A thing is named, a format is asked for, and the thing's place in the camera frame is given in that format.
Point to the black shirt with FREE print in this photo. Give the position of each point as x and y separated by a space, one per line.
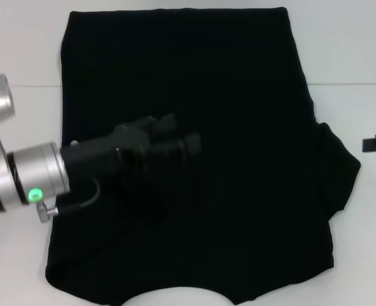
223 79

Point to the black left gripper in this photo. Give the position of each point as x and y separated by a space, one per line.
92 162

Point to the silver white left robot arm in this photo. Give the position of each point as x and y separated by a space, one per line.
38 169

